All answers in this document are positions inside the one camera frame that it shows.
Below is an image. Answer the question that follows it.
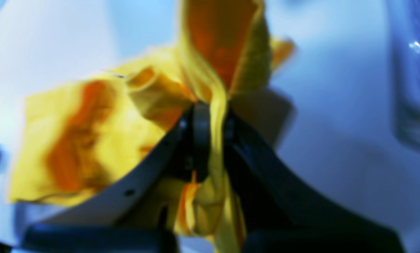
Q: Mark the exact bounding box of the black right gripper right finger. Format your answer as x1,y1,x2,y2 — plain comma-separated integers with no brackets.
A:
224,111,404,253

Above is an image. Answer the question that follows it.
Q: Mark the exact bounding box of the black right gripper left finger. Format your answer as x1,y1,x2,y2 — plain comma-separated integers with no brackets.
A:
20,102,210,253

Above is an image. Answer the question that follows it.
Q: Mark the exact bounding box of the yellow t-shirt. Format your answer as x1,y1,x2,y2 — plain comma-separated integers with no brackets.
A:
8,0,295,253

